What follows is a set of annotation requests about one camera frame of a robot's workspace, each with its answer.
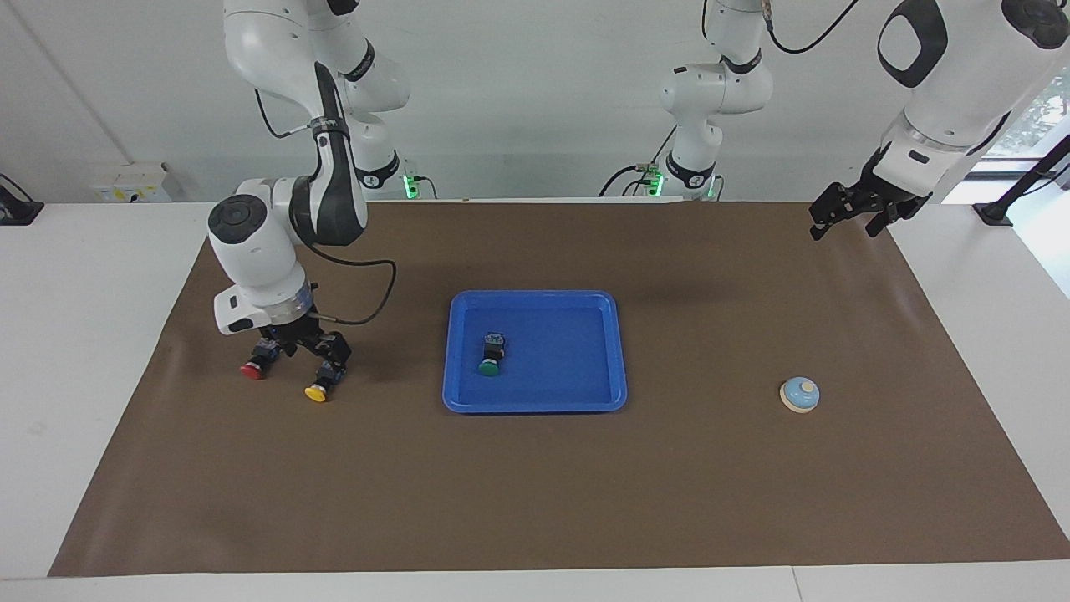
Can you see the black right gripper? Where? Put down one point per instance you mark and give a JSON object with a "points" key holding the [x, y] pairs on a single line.
{"points": [[309, 339]]}

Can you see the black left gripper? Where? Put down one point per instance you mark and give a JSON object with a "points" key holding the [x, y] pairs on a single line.
{"points": [[869, 194]]}

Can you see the yellow push button switch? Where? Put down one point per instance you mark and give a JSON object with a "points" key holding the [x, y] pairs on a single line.
{"points": [[318, 391]]}

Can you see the red push button switch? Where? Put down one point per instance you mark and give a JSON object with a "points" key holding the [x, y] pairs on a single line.
{"points": [[252, 368]]}

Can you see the light blue desk bell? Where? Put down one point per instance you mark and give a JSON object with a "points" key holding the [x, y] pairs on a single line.
{"points": [[800, 396]]}

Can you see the green push button switch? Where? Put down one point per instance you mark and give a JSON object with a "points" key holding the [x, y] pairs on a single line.
{"points": [[491, 361]]}

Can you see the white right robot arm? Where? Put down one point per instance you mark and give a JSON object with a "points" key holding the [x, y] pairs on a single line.
{"points": [[255, 251]]}

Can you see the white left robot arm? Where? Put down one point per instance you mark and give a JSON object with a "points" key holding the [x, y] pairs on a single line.
{"points": [[710, 92]]}

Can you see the blue plastic tray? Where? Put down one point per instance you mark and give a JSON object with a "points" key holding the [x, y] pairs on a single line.
{"points": [[568, 368]]}

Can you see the black clamp stand with rod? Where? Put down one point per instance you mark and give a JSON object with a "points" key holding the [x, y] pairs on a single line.
{"points": [[1024, 184]]}

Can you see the window with green foliage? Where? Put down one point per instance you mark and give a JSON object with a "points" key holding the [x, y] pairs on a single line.
{"points": [[1032, 117]]}

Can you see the brown table mat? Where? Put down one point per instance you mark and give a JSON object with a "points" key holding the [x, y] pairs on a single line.
{"points": [[535, 485]]}

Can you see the white wall power box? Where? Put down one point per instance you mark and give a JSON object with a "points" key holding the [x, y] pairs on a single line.
{"points": [[129, 184]]}

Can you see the black clamp mount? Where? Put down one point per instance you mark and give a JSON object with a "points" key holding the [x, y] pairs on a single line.
{"points": [[15, 209]]}

